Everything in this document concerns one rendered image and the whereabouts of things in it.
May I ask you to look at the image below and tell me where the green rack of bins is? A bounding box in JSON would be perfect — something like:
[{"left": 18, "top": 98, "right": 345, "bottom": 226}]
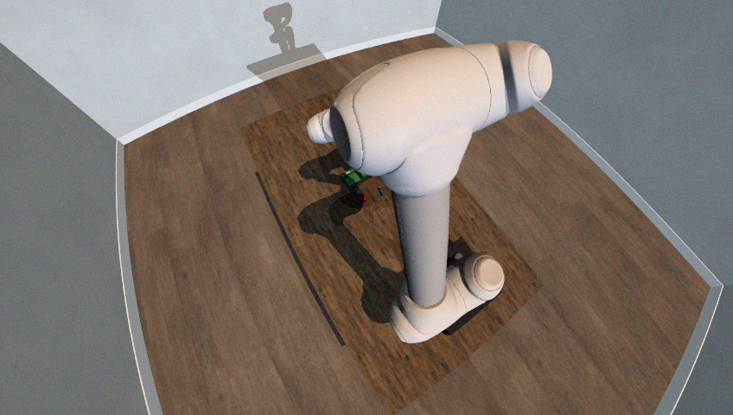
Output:
[{"left": 340, "top": 168, "right": 372, "bottom": 190}]

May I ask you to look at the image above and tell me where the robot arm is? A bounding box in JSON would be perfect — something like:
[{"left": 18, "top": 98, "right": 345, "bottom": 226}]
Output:
[{"left": 306, "top": 41, "right": 552, "bottom": 343}]

